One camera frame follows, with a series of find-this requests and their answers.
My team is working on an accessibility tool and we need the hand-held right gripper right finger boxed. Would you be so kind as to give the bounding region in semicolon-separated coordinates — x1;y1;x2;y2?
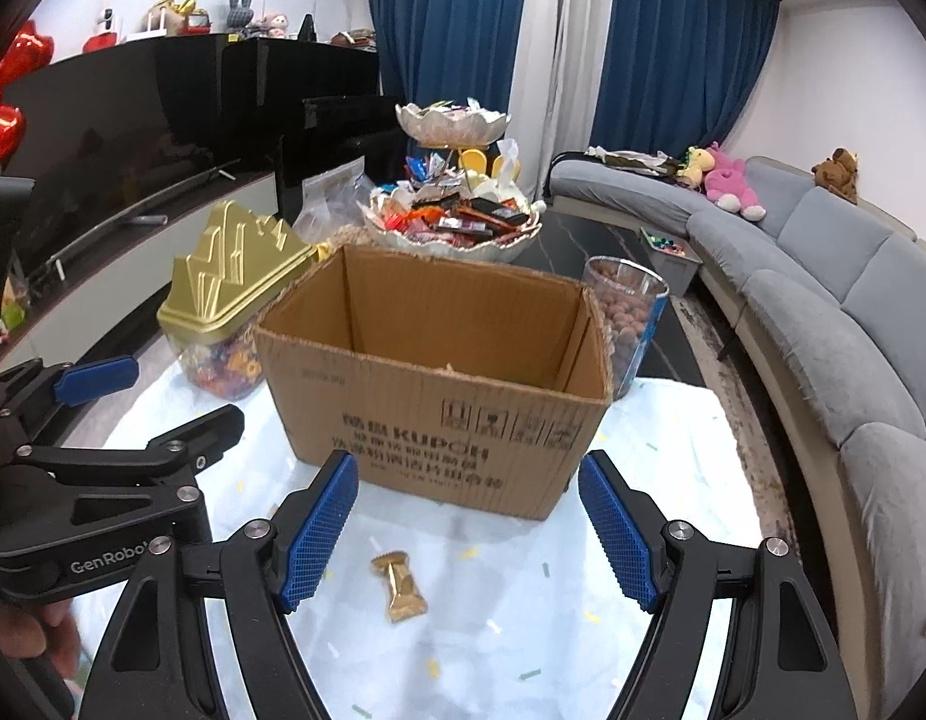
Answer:
579;450;858;720

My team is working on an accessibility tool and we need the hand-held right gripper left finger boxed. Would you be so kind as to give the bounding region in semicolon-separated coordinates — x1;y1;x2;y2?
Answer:
95;450;360;720

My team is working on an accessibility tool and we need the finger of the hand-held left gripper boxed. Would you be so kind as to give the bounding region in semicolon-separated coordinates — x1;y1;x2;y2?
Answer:
0;356;139;440
5;403;246;537

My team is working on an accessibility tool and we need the gold candy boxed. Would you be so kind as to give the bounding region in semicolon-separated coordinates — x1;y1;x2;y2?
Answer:
370;551;428;623

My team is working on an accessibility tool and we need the brown cardboard box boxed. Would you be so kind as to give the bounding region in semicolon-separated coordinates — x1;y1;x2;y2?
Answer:
253;242;612;522

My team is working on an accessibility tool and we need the pile of assorted wrapped snacks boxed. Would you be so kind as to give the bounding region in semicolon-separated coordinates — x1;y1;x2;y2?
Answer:
373;187;539;248

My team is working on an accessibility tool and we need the person's left hand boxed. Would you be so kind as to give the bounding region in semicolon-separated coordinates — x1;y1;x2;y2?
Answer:
0;594;82;691

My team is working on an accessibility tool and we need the light blue speckled tablecloth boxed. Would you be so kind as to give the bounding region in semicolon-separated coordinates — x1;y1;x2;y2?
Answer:
80;371;764;720

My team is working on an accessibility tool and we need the grey television cabinet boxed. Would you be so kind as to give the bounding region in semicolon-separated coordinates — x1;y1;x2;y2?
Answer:
0;169;280;391

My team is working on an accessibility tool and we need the yellow green package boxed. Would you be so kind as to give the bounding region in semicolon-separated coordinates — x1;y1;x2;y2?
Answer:
0;285;34;340

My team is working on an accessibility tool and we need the clear candy jar gold lid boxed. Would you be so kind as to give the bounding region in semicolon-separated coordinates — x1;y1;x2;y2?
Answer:
157;201;314;401

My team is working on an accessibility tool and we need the patterned beige rug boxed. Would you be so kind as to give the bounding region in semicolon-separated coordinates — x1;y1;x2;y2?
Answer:
643;289;824;691

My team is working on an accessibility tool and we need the glass jar of nuts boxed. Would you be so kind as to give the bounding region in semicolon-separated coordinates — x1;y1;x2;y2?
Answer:
583;256;670;401

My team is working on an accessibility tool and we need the black television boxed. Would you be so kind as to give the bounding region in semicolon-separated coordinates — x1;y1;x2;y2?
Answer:
0;56;284;280

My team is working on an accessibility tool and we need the red heart foil balloon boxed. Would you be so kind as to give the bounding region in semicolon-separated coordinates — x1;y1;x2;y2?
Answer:
0;106;26;174
0;19;56;104

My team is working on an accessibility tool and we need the grey storage bin with toys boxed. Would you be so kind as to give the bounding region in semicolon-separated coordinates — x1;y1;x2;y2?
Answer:
639;226;704;297

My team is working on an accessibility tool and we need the grey sectional sofa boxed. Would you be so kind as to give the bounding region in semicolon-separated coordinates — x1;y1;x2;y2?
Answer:
545;151;926;691

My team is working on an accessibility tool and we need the clear plastic bag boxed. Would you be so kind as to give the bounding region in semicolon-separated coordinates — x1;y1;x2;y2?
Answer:
294;157;375;250

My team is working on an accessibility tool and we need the white figurine red base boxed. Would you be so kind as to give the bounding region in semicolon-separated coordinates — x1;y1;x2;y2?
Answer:
84;7;127;54

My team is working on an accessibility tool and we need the white and gold ornament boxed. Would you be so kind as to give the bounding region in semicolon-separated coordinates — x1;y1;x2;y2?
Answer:
129;0;191;39

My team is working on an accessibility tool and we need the large pink plush toy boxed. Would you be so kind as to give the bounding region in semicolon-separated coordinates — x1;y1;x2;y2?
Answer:
703;142;768;222

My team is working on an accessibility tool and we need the black upright piano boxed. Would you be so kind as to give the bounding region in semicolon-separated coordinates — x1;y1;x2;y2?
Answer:
80;34;411;227

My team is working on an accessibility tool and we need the pile of clothes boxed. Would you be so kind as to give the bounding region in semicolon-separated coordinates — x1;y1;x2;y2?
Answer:
587;144;685;178

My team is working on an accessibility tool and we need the yellow dinosaur plush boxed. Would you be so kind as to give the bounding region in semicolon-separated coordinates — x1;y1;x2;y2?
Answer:
677;146;715;189

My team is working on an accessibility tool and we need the yellow and white container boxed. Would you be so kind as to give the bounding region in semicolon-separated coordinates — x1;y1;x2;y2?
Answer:
463;139;525;197

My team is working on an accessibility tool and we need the brown plush toy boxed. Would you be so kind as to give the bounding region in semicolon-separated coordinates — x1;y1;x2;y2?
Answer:
811;148;860;203

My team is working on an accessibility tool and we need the white tiered bowl stand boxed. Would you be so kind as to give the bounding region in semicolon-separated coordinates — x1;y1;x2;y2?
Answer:
367;100;543;265

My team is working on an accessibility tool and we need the blue curtain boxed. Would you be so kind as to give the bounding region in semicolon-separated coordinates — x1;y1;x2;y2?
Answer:
365;0;535;190
589;0;783;167

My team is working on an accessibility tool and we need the white sheer curtain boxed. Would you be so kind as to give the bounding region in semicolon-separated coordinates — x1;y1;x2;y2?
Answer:
508;0;621;205

